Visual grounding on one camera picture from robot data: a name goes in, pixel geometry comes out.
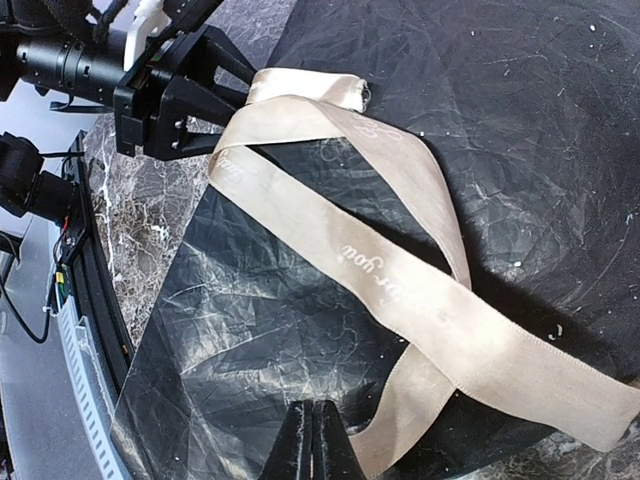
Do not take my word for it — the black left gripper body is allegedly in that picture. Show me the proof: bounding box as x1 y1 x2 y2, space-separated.
1 31 162 155

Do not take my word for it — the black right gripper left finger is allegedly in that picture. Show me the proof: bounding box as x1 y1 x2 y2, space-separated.
259 402 313 480

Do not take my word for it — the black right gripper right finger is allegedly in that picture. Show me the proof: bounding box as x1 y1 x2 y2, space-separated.
312 400 365 480

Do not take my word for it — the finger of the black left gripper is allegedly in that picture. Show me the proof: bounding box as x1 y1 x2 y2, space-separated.
149 77 238 161
169 25 256 95

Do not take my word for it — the beige ribbon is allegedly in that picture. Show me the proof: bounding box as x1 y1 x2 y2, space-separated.
209 68 639 478

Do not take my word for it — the black front rail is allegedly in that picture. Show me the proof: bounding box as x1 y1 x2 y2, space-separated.
61 131 135 393

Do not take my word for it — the white cable duct strip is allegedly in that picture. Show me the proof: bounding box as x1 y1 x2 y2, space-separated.
56 299 131 480

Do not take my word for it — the black wrapping paper sheet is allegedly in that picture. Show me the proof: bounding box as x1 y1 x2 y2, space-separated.
112 1 639 479

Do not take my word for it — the left circuit board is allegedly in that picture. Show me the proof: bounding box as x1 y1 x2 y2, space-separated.
53 231 75 312

